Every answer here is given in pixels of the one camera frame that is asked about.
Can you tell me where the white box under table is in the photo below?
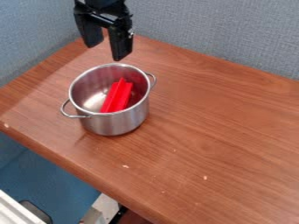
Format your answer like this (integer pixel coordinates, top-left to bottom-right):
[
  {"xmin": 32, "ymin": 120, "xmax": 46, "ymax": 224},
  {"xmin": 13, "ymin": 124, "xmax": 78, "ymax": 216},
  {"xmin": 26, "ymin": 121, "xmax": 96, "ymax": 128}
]
[{"xmin": 0, "ymin": 190, "xmax": 52, "ymax": 224}]

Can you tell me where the stainless steel pot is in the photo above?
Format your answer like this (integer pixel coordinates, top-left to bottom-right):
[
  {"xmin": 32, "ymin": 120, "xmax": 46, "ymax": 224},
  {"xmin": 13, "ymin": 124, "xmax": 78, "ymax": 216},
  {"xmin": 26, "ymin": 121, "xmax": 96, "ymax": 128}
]
[{"xmin": 60, "ymin": 63, "xmax": 156, "ymax": 136}]

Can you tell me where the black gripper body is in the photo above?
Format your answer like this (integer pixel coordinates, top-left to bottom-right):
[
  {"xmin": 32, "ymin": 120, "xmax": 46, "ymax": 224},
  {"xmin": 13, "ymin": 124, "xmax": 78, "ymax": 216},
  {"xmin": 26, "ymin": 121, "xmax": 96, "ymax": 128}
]
[{"xmin": 73, "ymin": 0, "xmax": 132, "ymax": 31}]

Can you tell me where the red block object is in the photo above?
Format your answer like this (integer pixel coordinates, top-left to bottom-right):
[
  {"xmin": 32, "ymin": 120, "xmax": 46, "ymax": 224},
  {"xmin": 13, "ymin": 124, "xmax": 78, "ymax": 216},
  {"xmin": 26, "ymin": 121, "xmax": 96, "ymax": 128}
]
[{"xmin": 98, "ymin": 78, "xmax": 133, "ymax": 113}]

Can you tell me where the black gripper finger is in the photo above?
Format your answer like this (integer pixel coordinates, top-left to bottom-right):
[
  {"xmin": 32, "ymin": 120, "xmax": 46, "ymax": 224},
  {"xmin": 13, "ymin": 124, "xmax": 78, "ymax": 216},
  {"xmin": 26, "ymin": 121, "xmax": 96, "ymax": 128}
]
[
  {"xmin": 74, "ymin": 14, "xmax": 104, "ymax": 48},
  {"xmin": 108, "ymin": 26, "xmax": 135, "ymax": 61}
]

